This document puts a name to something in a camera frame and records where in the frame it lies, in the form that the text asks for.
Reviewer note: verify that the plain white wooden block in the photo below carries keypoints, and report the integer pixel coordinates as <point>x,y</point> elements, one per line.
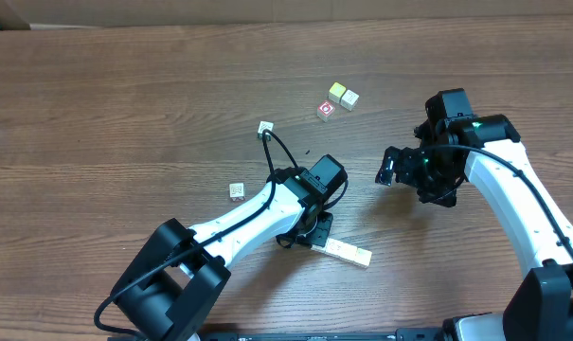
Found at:
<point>349,100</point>

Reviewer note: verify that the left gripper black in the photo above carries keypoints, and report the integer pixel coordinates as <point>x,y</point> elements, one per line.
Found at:
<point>320,232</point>

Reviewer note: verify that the acorn picture wooden block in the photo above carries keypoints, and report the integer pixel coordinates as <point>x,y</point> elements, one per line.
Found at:
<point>362,257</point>

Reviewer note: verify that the green side picture block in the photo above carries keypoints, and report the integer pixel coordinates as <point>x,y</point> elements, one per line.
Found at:
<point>264,125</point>

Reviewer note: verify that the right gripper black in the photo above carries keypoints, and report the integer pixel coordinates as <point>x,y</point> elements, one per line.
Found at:
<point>401,166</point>

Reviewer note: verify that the hammer picture wooden block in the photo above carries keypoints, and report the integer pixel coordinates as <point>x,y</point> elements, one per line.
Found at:
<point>321,248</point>

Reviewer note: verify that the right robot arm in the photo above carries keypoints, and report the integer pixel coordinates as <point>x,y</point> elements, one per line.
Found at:
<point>458,146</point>

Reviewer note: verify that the red top wooden block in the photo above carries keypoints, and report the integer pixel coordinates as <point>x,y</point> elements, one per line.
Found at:
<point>325,110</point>

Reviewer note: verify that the yellow top wooden block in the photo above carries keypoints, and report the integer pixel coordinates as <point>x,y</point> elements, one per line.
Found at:
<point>336,92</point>

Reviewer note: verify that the plain cream wooden block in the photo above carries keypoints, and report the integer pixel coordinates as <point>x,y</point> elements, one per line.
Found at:
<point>348,252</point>

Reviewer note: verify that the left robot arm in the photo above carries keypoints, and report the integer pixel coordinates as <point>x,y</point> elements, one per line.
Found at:
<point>169,288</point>

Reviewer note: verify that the red edged picture block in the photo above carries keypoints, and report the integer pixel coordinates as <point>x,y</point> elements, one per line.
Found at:
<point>334,248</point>

